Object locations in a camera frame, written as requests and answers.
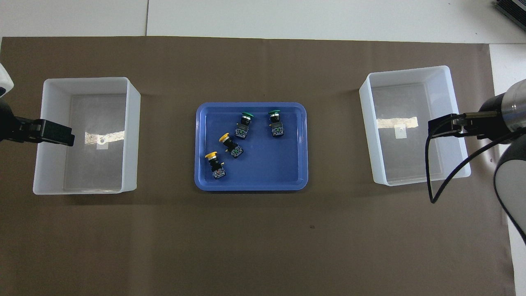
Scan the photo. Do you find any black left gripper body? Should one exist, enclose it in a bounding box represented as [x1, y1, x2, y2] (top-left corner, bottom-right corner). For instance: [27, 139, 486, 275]
[0, 99, 20, 143]

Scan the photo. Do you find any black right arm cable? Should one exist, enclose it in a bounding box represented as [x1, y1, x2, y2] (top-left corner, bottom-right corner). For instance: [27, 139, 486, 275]
[426, 123, 526, 204]

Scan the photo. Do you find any yellow push button switch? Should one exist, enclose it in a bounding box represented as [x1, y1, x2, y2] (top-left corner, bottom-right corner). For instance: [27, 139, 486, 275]
[219, 132, 245, 159]
[205, 151, 227, 180]

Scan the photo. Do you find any grey ribbed device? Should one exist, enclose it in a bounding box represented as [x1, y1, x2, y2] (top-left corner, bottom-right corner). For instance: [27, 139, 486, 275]
[494, 0, 526, 26]

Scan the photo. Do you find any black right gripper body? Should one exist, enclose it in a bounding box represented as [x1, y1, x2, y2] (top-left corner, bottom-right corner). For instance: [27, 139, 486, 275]
[468, 95, 507, 140]

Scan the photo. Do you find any brown table mat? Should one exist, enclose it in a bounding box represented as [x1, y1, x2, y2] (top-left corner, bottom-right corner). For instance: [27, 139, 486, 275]
[0, 36, 516, 296]

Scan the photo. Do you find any translucent white plastic box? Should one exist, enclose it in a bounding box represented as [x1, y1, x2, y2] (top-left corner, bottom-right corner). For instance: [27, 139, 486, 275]
[33, 77, 141, 195]
[359, 65, 472, 187]

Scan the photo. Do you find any blue plastic tray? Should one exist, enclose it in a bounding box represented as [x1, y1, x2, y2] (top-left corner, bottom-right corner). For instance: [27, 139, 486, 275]
[194, 102, 309, 192]

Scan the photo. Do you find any green push button switch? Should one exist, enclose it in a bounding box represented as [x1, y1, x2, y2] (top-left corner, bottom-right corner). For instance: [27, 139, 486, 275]
[234, 111, 254, 140]
[268, 109, 285, 139]

